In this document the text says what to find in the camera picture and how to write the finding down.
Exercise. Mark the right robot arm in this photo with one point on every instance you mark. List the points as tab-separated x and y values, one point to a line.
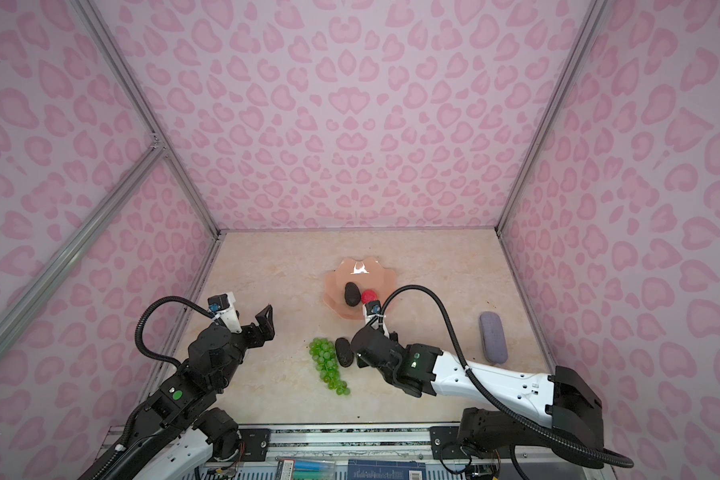
558	411

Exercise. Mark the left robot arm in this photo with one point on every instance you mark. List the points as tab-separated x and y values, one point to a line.
178	428

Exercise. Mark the right aluminium corner post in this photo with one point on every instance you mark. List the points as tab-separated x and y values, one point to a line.
596	14

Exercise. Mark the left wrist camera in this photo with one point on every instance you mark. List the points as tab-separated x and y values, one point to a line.
222	307

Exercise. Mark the diagonal aluminium frame bar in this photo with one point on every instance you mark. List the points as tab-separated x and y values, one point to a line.
15	320

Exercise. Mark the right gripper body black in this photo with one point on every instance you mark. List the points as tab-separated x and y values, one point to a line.
360	358

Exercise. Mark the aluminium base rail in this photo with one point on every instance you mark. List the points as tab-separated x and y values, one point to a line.
258	449

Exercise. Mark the dark avocado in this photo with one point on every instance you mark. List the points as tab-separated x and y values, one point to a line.
344	354
352	294

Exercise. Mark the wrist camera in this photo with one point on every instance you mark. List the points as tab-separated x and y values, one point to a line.
374	318
222	307

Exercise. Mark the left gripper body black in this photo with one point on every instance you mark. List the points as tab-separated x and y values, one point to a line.
248	338

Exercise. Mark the green grape bunch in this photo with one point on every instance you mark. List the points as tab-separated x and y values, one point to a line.
325	360

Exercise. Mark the green label box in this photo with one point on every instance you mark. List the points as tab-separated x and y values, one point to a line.
304	469

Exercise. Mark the blue circuit board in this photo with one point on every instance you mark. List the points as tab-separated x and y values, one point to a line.
364	469

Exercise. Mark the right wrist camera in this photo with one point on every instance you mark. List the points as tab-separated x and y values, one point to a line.
374	318

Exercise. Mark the red strawberry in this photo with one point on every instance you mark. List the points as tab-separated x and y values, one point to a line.
369	296

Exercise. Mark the aluminium corner frame post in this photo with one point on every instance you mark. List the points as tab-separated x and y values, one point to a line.
105	42

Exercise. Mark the pink glass fruit bowl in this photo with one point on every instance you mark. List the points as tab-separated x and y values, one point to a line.
355	282

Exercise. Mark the lavender oblong case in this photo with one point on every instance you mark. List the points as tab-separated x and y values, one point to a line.
493	340

